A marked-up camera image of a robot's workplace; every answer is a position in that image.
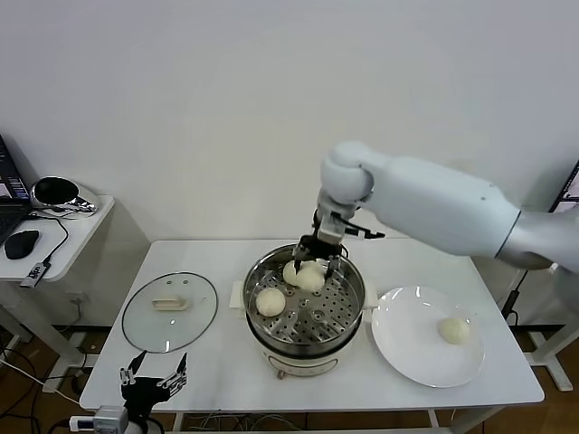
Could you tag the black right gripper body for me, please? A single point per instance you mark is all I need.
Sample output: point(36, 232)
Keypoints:
point(316, 246)

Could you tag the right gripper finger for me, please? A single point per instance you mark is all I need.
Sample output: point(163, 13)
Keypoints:
point(332, 267)
point(298, 262)

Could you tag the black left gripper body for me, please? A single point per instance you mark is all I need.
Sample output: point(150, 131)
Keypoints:
point(145, 391)

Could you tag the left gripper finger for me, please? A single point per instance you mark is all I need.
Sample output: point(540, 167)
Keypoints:
point(126, 375)
point(177, 380)

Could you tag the white steamed baozi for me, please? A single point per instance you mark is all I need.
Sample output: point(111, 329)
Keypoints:
point(454, 331)
point(288, 275)
point(311, 278)
point(270, 302)

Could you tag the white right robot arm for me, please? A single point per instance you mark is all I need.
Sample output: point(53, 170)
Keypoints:
point(429, 203)

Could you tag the perforated steel steamer basket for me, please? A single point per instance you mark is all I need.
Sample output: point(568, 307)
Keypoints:
point(316, 325)

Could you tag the cream electric cooker base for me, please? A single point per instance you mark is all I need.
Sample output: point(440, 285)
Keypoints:
point(298, 366)

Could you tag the white round plate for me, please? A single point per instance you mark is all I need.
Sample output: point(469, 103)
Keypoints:
point(407, 352)

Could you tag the white side desk with mouse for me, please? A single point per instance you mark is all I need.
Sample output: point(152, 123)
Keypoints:
point(90, 235)

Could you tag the black computer mouse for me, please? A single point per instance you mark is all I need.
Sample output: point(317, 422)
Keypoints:
point(22, 244)

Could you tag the chrome and black headset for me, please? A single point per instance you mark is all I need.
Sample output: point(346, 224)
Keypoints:
point(81, 201)

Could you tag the black laptop beside mouse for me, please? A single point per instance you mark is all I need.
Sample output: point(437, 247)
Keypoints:
point(11, 217)

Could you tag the white side desk with label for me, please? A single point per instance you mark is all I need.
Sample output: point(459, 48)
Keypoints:
point(549, 357)

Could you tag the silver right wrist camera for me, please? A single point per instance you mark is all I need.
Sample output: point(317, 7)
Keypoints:
point(331, 229)

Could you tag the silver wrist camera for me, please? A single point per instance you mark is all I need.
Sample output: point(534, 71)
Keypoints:
point(106, 419)
point(331, 229)

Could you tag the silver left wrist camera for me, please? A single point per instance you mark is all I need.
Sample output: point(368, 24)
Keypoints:
point(106, 419)

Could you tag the white wall socket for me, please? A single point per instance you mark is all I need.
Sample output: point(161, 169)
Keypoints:
point(80, 298)

